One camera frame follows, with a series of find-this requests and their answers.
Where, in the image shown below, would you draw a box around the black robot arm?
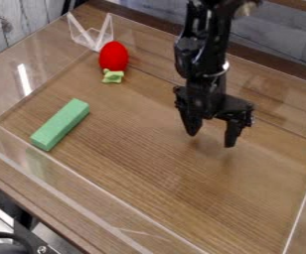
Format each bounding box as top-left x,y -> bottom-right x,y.
174,0 -> 263,148

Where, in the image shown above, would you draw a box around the green rectangular block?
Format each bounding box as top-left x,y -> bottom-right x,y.
30,98 -> 89,151

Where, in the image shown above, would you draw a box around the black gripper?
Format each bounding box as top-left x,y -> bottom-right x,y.
174,77 -> 254,148

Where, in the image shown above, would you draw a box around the black cable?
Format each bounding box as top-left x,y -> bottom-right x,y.
0,230 -> 29,254

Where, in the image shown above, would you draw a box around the clear acrylic tray walls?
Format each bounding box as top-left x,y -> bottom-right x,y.
0,5 -> 306,254

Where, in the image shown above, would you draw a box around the red toy strawberry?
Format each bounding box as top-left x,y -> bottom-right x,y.
99,41 -> 129,83

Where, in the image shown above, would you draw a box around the black table leg bracket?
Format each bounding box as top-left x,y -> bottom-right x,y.
14,220 -> 54,254

